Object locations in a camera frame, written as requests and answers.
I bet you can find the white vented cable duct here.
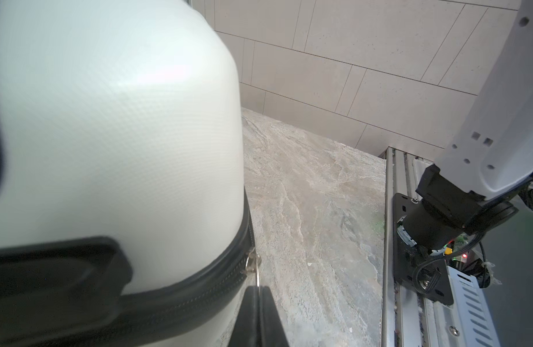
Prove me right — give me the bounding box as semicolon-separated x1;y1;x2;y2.
448;267;501;347

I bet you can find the right green circuit board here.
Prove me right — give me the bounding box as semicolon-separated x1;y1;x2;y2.
444;235;480;264

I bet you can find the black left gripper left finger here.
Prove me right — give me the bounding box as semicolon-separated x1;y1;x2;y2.
227;286;260;347

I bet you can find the silver zipper pull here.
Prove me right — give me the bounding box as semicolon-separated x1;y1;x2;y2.
243;247;262;287

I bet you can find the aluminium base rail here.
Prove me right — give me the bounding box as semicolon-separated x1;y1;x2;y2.
380;146;501;347

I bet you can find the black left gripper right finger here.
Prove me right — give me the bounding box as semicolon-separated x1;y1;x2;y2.
259;286;290;347

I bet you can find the white hard-shell suitcase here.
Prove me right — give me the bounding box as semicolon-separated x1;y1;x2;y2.
0;1;254;346

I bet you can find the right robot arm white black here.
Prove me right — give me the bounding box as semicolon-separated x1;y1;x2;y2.
392;1;533;306

